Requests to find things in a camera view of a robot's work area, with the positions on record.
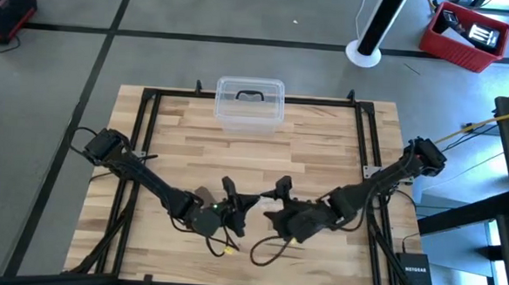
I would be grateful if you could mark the red plastic crate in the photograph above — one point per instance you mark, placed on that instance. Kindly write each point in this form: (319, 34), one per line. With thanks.
(451, 50)

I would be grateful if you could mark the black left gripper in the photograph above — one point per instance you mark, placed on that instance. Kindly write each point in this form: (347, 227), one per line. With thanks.
(229, 209)

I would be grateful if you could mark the black metal table frame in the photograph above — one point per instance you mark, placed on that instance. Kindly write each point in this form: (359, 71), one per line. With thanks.
(174, 94)

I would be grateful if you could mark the black desk leg beam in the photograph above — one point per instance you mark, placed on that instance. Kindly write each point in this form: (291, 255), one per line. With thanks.
(460, 216)

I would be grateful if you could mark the black Netgear switch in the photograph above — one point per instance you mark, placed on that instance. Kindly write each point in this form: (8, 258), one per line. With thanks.
(414, 271)

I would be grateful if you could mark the brown elastic bandage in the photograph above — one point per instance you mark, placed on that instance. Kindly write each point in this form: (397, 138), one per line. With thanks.
(206, 196)

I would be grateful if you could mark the clear plastic storage box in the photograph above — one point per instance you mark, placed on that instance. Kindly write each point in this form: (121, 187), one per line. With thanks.
(247, 111)

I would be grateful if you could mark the black white pillar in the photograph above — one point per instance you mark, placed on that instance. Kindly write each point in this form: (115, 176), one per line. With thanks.
(380, 22)

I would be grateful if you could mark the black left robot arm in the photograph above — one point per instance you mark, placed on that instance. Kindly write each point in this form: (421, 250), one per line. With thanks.
(147, 182)

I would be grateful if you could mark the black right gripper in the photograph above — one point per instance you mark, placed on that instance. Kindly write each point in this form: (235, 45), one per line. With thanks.
(303, 219)

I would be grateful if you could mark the black device in crate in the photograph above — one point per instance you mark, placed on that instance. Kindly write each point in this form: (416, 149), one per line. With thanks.
(450, 19)

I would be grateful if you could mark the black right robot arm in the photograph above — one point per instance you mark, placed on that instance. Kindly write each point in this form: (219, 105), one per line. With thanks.
(388, 175)

